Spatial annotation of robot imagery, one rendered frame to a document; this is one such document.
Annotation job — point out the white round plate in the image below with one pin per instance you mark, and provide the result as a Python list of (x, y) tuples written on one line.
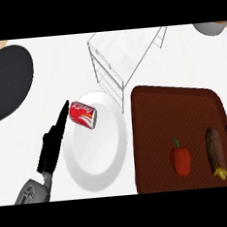
[(95, 146)]

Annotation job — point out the red bell pepper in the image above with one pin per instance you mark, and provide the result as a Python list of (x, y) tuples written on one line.
[(181, 159)]

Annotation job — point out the brown rectangular tray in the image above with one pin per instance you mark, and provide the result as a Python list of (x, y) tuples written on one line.
[(180, 125)]

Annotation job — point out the black frying pan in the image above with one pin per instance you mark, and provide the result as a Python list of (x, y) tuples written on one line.
[(6, 82)]

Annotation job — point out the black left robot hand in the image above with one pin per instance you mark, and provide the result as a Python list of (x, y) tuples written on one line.
[(51, 145)]

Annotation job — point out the red soda can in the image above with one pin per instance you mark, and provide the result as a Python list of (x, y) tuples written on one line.
[(82, 114)]

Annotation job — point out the grey round pot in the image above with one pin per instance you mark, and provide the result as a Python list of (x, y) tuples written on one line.
[(210, 28)]

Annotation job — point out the brown eggplant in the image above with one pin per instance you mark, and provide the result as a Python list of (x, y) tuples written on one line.
[(216, 150)]

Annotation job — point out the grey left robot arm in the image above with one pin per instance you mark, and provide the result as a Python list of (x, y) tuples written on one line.
[(33, 190)]

